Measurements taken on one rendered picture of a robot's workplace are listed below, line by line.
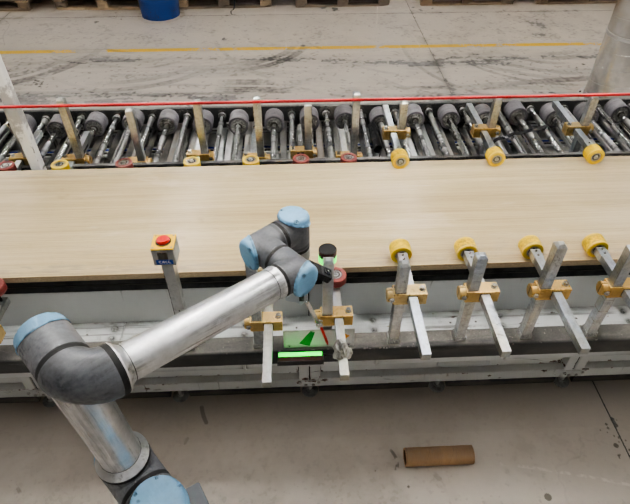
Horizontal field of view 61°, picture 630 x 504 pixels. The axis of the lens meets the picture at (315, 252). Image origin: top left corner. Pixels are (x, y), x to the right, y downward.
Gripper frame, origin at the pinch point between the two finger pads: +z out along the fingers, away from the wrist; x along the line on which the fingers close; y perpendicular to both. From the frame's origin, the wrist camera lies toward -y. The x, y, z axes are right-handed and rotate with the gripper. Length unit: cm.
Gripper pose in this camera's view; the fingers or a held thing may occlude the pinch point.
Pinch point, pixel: (302, 301)
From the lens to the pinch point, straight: 174.7
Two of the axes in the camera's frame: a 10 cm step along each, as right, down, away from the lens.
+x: 0.4, 6.8, -7.4
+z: -0.1, 7.4, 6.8
